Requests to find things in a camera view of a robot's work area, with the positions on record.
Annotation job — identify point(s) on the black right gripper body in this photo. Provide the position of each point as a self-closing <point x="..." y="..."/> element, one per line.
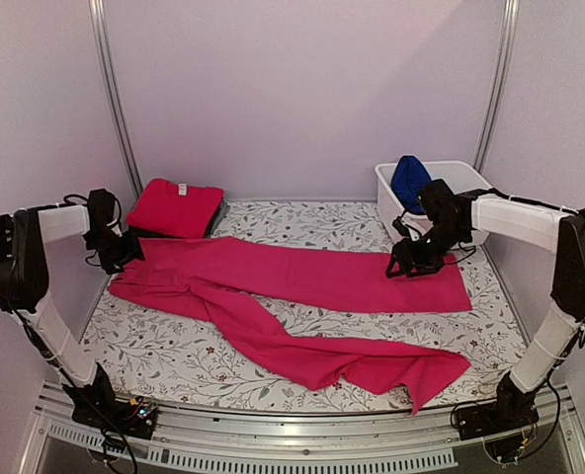
<point x="427" y="258"/>

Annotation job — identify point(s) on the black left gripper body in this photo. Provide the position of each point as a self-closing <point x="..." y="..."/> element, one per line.
<point x="116" y="249"/>

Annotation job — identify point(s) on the magenta t-shirt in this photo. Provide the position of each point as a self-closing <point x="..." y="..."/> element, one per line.
<point x="176" y="210"/>

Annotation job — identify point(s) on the pink garment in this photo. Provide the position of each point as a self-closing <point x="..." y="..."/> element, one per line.
<point x="222" y="280"/>

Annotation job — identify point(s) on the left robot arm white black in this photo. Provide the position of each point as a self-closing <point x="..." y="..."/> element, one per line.
<point x="24" y="294"/>

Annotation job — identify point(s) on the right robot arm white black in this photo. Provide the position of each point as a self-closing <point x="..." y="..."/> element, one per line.
<point x="557" y="229"/>

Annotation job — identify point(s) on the white plastic laundry bin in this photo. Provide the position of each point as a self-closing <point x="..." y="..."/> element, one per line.
<point x="450" y="179"/>

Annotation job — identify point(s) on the blue garment in bin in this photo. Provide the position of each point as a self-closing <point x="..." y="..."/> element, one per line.
<point x="408" y="180"/>

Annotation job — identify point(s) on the floral patterned table cloth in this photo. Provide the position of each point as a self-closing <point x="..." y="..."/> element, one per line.
<point x="176" y="359"/>

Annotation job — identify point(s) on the grey folded garment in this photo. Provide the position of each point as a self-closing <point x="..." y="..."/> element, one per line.
<point x="218" y="217"/>

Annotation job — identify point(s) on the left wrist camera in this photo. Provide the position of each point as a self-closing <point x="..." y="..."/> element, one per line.
<point x="104" y="209"/>

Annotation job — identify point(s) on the aluminium front rail base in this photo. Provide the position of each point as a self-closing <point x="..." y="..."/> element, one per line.
<point x="192" y="439"/>

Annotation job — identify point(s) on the aluminium frame post left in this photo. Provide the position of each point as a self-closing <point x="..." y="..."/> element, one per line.
<point x="99" y="23"/>

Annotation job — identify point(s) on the aluminium frame post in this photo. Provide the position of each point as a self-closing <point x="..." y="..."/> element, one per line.
<point x="497" y="90"/>
<point x="99" y="23"/>

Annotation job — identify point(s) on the aluminium frame post right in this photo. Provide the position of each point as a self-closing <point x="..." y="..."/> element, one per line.
<point x="497" y="90"/>

